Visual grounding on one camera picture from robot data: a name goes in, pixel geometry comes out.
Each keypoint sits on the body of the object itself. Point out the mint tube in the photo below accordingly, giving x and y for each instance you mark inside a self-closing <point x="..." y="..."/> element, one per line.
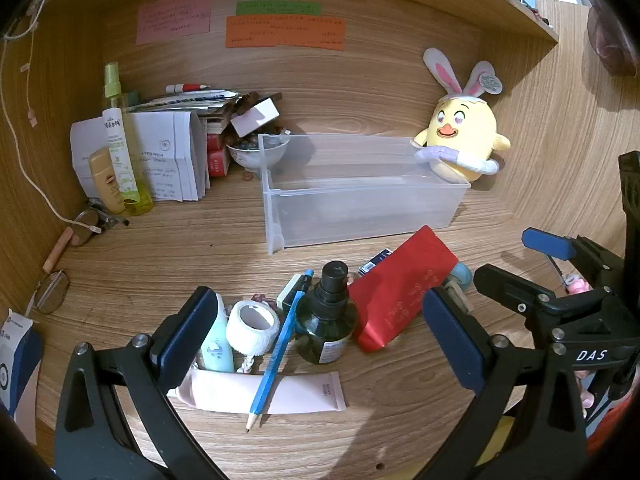
<point x="216" y="350"/>

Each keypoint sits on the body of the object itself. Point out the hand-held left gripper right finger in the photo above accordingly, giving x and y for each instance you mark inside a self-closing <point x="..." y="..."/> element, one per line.
<point x="447" y="337"/>

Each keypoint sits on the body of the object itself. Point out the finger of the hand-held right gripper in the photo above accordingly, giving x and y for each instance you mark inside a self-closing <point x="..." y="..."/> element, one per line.
<point x="510" y="287"/>
<point x="545" y="243"/>

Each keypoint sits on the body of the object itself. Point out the teal tape roll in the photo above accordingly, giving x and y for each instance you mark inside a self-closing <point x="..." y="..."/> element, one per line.
<point x="462" y="275"/>

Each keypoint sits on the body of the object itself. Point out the yellow patterned cloth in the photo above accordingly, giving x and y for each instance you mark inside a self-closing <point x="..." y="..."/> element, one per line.
<point x="495" y="447"/>

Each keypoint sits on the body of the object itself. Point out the red packet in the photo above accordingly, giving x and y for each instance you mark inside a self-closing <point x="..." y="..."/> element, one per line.
<point x="400" y="295"/>

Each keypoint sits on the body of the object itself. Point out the wooden stick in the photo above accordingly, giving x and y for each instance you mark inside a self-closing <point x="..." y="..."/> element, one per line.
<point x="57" y="250"/>

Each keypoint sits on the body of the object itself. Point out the red box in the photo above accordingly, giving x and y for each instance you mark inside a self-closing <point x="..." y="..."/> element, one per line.
<point x="217" y="162"/>

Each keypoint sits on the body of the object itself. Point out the small pink toy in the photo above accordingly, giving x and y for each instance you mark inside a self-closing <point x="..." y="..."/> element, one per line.
<point x="576" y="286"/>

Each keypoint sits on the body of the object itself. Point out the ceramic bowl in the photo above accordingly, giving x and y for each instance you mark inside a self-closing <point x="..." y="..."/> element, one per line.
<point x="250" y="160"/>

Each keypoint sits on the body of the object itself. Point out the wooden shelf board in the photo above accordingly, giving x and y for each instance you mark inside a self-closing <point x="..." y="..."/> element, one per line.
<point x="500" y="5"/>

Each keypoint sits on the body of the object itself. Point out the orange paper note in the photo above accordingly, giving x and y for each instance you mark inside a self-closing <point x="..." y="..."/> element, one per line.
<point x="285" y="32"/>

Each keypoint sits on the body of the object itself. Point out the clear plastic bin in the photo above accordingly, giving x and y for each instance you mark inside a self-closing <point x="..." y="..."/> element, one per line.
<point x="350" y="210"/>

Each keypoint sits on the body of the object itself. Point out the white blue carton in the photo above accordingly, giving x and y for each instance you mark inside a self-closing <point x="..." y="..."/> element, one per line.
<point x="20" y="360"/>

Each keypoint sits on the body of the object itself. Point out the yellow-green spray bottle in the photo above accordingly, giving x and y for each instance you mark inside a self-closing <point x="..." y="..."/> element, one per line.
<point x="116" y="150"/>

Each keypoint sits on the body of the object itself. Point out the red white marker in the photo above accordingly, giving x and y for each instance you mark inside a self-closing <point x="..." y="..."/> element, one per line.
<point x="185" y="87"/>

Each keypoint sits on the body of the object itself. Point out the yellow chick plush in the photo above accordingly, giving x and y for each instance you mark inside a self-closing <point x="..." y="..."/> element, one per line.
<point x="465" y="130"/>

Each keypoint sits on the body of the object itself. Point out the orange garment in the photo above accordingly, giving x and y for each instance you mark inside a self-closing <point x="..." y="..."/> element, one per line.
<point x="615" y="425"/>

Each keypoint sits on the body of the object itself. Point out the pink tube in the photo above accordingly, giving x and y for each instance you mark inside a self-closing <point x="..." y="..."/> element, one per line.
<point x="300" y="392"/>

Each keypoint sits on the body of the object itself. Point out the white tape roll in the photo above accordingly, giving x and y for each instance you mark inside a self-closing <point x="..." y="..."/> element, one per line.
<point x="240" y="340"/>

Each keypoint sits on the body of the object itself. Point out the person's right hand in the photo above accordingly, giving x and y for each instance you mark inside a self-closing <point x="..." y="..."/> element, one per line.
<point x="585" y="392"/>

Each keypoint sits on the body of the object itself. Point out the small white box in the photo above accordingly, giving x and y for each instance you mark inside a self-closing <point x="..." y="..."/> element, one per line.
<point x="252" y="119"/>

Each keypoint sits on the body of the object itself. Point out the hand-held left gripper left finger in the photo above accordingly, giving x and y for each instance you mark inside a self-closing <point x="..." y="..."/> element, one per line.
<point x="187" y="322"/>

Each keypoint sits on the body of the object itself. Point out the beige sunscreen tube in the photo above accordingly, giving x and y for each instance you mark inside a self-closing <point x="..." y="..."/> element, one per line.
<point x="105" y="180"/>

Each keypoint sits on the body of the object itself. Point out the dark green pump bottle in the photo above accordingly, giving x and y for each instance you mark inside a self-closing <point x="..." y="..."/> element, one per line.
<point x="325" y="330"/>

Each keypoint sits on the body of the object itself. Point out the stack of books and papers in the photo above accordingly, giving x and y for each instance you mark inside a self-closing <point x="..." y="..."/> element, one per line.
<point x="190" y="102"/>

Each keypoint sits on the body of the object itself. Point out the small beige block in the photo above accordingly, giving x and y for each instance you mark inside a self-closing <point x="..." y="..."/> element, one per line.
<point x="459" y="297"/>

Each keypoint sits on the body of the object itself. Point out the blue pencil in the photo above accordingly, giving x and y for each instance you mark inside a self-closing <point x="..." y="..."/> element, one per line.
<point x="272" y="365"/>

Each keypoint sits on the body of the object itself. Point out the folded white papers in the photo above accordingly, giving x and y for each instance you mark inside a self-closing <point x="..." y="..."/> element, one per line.
<point x="165" y="160"/>

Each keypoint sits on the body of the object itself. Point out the pink paper note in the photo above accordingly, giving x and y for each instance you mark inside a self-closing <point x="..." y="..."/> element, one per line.
<point x="172" y="17"/>

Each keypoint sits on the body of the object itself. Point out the small green sharpener box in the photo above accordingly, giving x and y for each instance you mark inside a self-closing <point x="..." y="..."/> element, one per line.
<point x="289" y="296"/>

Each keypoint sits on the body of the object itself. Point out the navy card box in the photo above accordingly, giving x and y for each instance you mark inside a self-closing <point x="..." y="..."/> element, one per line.
<point x="375" y="262"/>

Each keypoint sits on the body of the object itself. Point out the green paper note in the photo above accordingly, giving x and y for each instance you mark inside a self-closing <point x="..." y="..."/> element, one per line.
<point x="277" y="8"/>

